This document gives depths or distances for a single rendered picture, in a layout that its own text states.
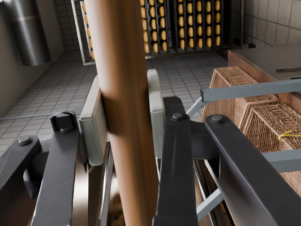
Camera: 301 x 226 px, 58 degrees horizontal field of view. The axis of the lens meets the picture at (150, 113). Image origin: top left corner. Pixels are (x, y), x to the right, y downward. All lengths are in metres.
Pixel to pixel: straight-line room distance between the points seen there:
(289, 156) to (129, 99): 0.64
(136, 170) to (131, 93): 0.06
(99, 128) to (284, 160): 0.64
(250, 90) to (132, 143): 1.03
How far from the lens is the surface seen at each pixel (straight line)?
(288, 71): 1.58
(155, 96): 0.15
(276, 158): 0.75
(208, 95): 1.13
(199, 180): 1.52
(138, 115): 0.17
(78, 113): 0.17
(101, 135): 0.16
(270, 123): 1.13
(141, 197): 0.20
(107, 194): 1.35
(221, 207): 1.45
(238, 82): 1.55
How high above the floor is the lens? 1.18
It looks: 1 degrees down
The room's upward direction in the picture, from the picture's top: 96 degrees counter-clockwise
